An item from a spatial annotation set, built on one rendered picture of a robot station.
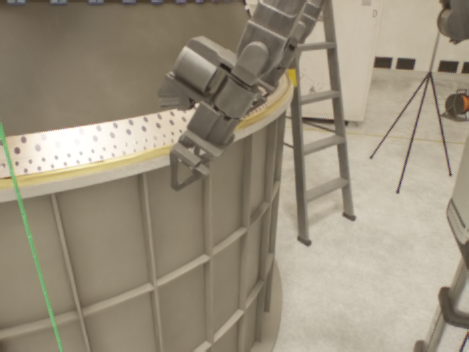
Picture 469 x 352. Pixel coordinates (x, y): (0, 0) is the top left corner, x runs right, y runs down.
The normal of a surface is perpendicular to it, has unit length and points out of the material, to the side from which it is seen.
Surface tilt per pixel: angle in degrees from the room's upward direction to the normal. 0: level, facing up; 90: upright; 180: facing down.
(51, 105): 62
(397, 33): 90
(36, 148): 43
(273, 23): 91
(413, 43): 90
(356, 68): 90
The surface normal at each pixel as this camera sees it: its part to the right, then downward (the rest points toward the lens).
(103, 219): 0.55, 0.38
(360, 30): -0.22, 0.43
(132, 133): 0.43, -0.41
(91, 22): 0.54, -0.10
